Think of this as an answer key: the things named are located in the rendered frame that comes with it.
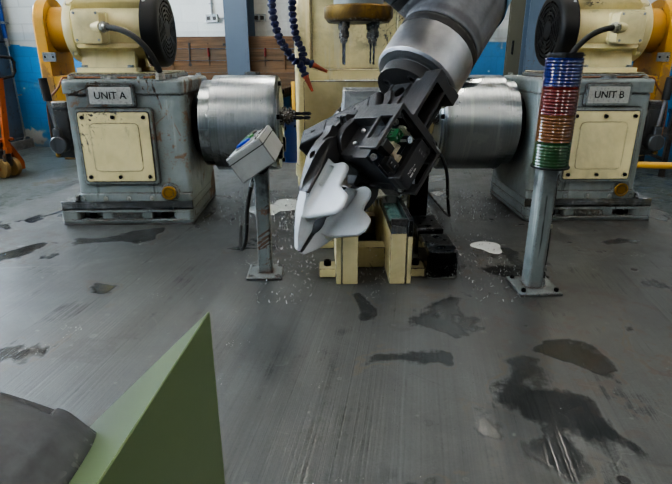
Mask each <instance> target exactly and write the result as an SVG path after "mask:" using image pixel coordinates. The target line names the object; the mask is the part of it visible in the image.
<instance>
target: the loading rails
mask: <svg viewBox="0 0 672 484"><path fill-rule="evenodd" d="M368 211H369V212H365V213H366V214H367V215H368V216H369V217H370V219H371V223H370V225H369V227H368V229H367V230H366V231H365V232H364V233H363V234H374V233H375V236H376V239H377V241H358V239H359V236H352V237H341V238H334V239H332V240H331V241H329V242H328V243H327V244H325V245H324V246H322V247H321V249H322V248H334V254H335V261H331V260H330V259H325V260H324V262H319V277H320V278H333V277H336V284H341V275H342V284H358V267H383V266H384V267H385V271H386V274H387V277H388V281H389V284H404V283H406V284H410V283H411V277H424V276H425V267H424V265H423V263H422V261H419V259H418V258H413V259H412V248H413V230H414V220H413V218H412V216H411V214H410V212H409V210H408V209H407V207H406V205H405V203H404V201H403V200H402V198H398V197H397V202H396V203H383V205H382V202H381V200H380V199H379V206H378V204H377V201H376V200H375V206H373V204H372V205H371V206H370V207H369V208H368Z"/></svg>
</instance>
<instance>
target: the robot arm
mask: <svg viewBox="0 0 672 484"><path fill-rule="evenodd" d="M384 1H385V2H387V3H388V4H389V5H390V6H391V7H393V8H394V9H395V10H396V11H397V12H398V13H399V14H400V15H402V16H403V17H404V18H405V19H404V21H403V22H402V24H401V25H400V27H399V28H398V30H397V31H396V33H395V34H394V36H393V37H392V39H391V40H390V42H389V43H388V45H387V46H386V48H385V50H384V51H383V53H382V54H381V56H380V57H379V63H378V66H379V71H380V74H379V76H378V86H379V89H380V91H381V92H377V93H375V94H373V95H371V96H369V97H367V98H365V99H363V100H361V101H359V102H358V103H356V104H354V105H352V106H350V107H348V108H346V109H344V110H342V111H340V112H338V113H337V114H335V115H333V116H331V117H329V118H327V119H325V120H323V121H321V122H319V123H317V124H316V125H314V126H312V127H310V128H308V129H306V130H304V131H303V134H302V138H301V142H300V146H299V149H300V150H301V151H302V152H303V153H304V154H305V155H306V156H307V157H306V160H305V164H304V168H303V172H302V176H301V180H300V184H299V191H300V192H299V196H298V200H297V206H296V215H295V230H294V247H295V249H296V250H298V251H299V252H300V253H301V254H307V253H310V252H312V251H315V250H317V249H319V248H321V247H322V246H324V245H325V244H327V243H328V242H329V241H331V240H332V239H334V238H341V237H352V236H359V235H361V234H363V233H364V232H365V231H366V230H367V229H368V227H369V225H370V223H371V219H370V217H369V216H368V215H367V214H366V213H365V211H366V210H367V209H368V208H369V207H370V206H371V205H372V204H373V203H374V201H375V200H376V198H377V196H378V190H379V189H381V190H382V192H383V193H384V194H385V195H395V196H400V194H406V195H417V193H418V192H419V190H420V188H421V186H422V185H423V183H424V181H425V180H426V178H427V176H428V174H429V173H430V171H431V169H432V167H433V166H434V164H435V162H436V160H437V159H438V157H439V155H440V154H441V153H440V152H439V150H438V149H437V148H436V146H435V145H434V143H433V140H434V138H433V136H432V135H431V134H430V132H429V131H428V129H429V127H430V125H431V124H432V122H433V120H434V119H435V117H436V115H437V114H438V112H439V110H440V109H443V108H445V107H447V106H454V104H455V102H456V100H457V99H458V97H459V94H458V93H459V91H460V90H461V88H462V86H463V84H464V83H465V81H466V79H467V78H468V76H469V74H470V73H471V70H472V69H473V67H474V65H475V64H476V62H477V60H478V59H479V57H480V55H481V53H482V52H483V50H484V48H485V47H486V45H487V43H488V42H489V40H490V38H491V36H492V35H493V33H494V31H495V30H496V28H498V27H499V25H500V24H501V23H502V21H503V20H504V18H505V15H506V13H507V10H508V6H509V4H510V3H511V0H384ZM422 139H424V140H425V141H426V143H427V144H428V145H429V148H428V146H427V145H426V144H425V142H424V141H423V140H422ZM430 150H431V151H430ZM423 164H429V165H428V167H427V168H426V170H425V172H424V173H423V175H422V177H421V179H420V180H419V182H418V184H412V183H413V181H414V179H415V177H416V176H417V174H418V172H419V171H420V169H421V167H422V165H423ZM346 176H348V177H347V183H348V184H349V185H352V186H351V188H347V187H342V184H343V181H344V179H345V178H346ZM95 438H96V432H95V431H94V430H93V429H91V428H90V427H89V426H87V425H86V424H85V423H83V422H82V421H81V420H80V419H78V418H77V417H76V416H74V415H73V414H72V413H70V412H68V411H66V410H64V409H61V408H56V409H51V408H49V407H46V406H44V405H41V404H38V403H35V402H32V401H29V400H26V399H23V398H19V397H16V396H13V395H9V394H6V393H3V392H0V484H69V482H70V481H71V479H72V478H73V476H74V475H75V473H76V472H77V470H78V469H79V467H80V465H81V464H82V462H83V461H84V459H85V457H86V456H87V454H88V452H89V450H90V449H91V447H92V445H93V443H94V440H95Z"/></svg>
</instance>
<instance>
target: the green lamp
mask: <svg viewBox="0 0 672 484"><path fill-rule="evenodd" d="M571 144H572V142H571V143H566V144H553V143H543V142H538V141H536V140H535V143H534V145H535V146H534V152H533V154H534V155H533V159H532V160H533V161H532V165H534V166H536V167H541V168H549V169H563V168H568V166H569V162H570V161H569V159H570V153H571V147H572V145H571Z"/></svg>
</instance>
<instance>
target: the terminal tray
mask: <svg viewBox="0 0 672 484"><path fill-rule="evenodd" d="M348 90H352V91H348ZM377 92H381V91H380V89H379V87H350V88H346V87H343V102H342V103H341V111H342V110H344V109H346V108H348V107H350V106H352V105H354V104H356V103H358V102H359V101H361V100H363V99H365V98H367V97H369V96H371V95H373V94H375V93H377Z"/></svg>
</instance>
